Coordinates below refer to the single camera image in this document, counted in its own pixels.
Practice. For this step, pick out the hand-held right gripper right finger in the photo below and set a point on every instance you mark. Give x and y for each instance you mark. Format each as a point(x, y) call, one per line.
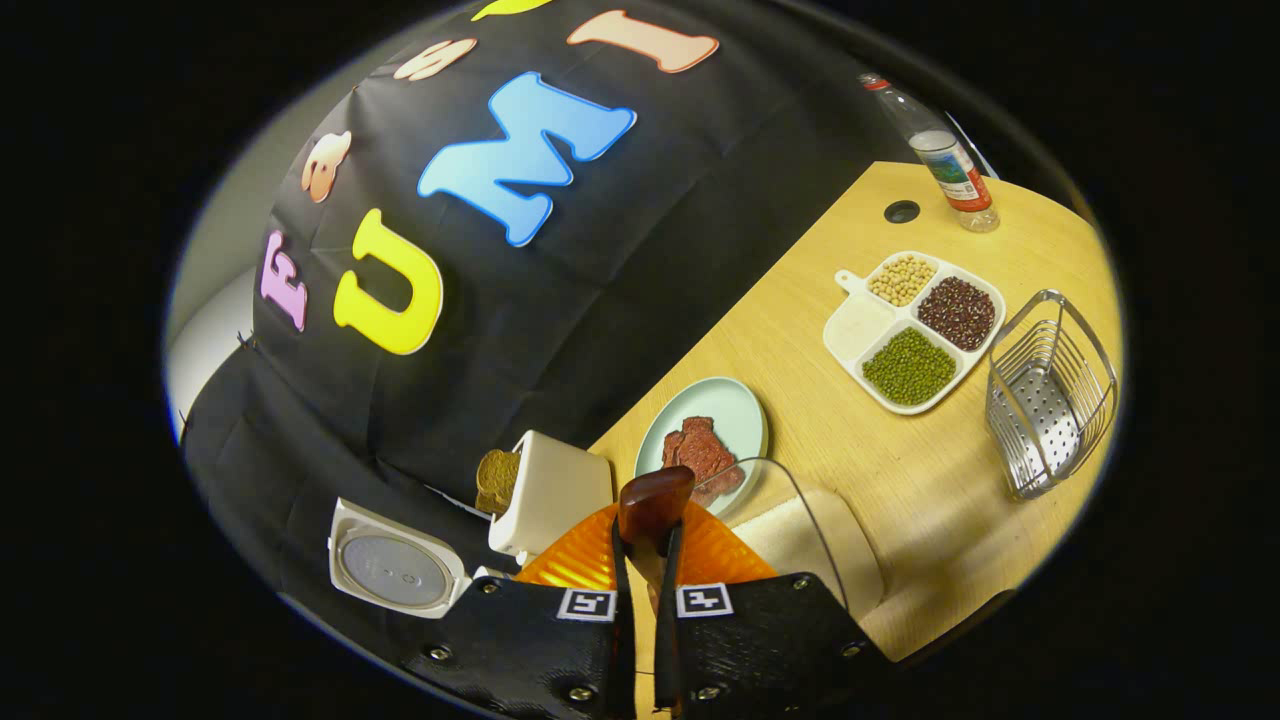
point(760, 640)

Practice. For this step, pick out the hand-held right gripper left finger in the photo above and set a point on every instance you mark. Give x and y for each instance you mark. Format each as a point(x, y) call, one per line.
point(540, 640)

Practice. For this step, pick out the white rice cooker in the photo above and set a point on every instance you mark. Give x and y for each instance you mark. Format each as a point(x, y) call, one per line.
point(395, 565)

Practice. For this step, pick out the brown wooden spoon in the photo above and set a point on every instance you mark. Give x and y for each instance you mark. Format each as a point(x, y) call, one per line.
point(655, 500)

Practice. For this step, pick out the white rice portion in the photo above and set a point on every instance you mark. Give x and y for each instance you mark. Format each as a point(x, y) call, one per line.
point(862, 328)

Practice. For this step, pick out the white toaster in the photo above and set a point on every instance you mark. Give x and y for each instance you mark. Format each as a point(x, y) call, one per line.
point(560, 490)

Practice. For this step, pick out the brown bread slice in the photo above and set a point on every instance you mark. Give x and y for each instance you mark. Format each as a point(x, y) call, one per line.
point(497, 480)

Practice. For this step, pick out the red meat slices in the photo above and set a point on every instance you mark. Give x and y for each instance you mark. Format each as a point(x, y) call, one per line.
point(700, 455)

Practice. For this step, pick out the pale green plate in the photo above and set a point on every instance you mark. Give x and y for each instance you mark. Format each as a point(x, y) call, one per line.
point(725, 405)

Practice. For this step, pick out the white divided tray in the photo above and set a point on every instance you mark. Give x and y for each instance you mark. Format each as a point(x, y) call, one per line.
point(850, 355)

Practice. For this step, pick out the pile of green mung beans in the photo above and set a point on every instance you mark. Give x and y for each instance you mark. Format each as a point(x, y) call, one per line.
point(910, 367)

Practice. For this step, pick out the pile of red beans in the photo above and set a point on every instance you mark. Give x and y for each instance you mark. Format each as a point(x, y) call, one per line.
point(957, 313)

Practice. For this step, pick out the pile of yellow soybeans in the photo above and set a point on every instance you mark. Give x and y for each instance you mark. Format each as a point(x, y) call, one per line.
point(902, 280)

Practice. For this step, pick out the black backdrop cloth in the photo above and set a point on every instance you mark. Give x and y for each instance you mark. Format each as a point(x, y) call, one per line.
point(650, 250)

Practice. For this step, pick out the black table grommet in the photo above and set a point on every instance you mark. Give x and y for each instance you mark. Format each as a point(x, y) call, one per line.
point(901, 211)

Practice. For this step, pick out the clear plastic water bottle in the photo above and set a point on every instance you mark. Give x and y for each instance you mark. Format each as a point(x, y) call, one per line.
point(950, 165)

